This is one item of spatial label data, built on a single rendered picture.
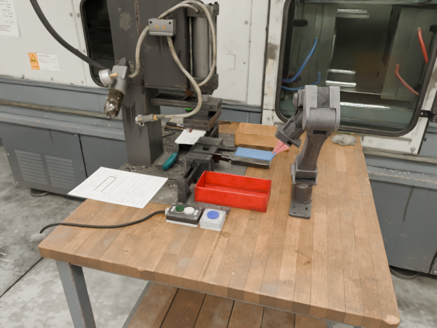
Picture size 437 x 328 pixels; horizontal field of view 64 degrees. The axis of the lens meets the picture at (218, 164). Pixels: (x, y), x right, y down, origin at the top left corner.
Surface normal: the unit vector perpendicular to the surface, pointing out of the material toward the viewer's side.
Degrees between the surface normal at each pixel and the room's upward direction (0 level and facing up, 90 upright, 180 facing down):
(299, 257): 0
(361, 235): 0
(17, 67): 90
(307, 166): 120
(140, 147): 90
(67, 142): 90
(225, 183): 90
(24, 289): 0
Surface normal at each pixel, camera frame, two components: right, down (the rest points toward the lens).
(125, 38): -0.25, 0.46
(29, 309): 0.01, -0.88
